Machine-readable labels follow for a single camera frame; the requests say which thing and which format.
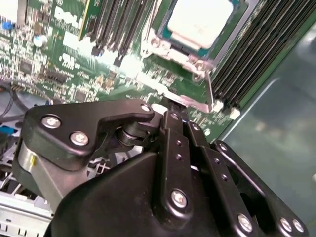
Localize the silver CPU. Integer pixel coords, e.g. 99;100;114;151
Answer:
167;0;235;49

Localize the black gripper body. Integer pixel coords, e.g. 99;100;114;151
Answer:
44;151;235;237

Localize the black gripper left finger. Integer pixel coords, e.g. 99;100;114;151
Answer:
12;99;195;223

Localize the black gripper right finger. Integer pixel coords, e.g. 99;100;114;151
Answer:
178;105;309;237

